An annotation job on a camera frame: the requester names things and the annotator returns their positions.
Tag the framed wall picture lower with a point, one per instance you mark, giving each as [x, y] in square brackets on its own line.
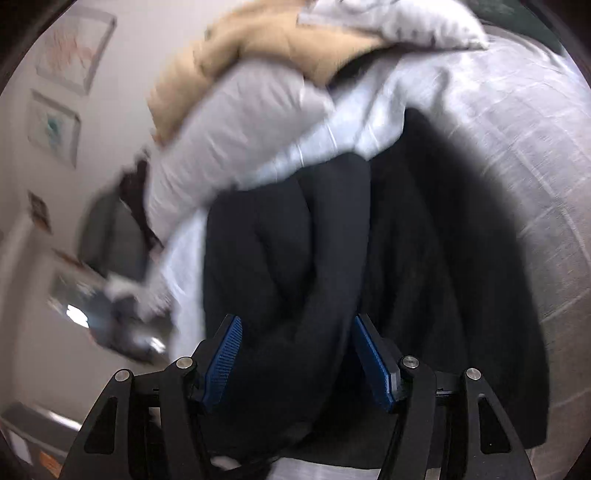
[53, 128]

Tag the light grey checked duvet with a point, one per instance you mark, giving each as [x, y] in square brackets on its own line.
[523, 119]

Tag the white patterned pillow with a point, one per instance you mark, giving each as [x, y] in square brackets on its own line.
[443, 25]

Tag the green coral pattern cushion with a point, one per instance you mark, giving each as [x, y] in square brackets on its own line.
[513, 16]

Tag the dark grey bed base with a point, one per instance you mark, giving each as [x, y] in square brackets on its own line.
[112, 322]

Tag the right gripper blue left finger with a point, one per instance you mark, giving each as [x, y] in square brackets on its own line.
[215, 358]

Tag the dark brown plush garment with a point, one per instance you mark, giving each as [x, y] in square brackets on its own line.
[131, 192]

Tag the large grey pillow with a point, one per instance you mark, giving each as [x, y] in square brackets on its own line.
[257, 110]

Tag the grey padded quilt pile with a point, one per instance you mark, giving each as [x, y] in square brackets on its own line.
[109, 239]

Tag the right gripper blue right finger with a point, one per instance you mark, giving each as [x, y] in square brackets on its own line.
[378, 363]

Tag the black quilted coat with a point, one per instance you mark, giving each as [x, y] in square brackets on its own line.
[413, 238]

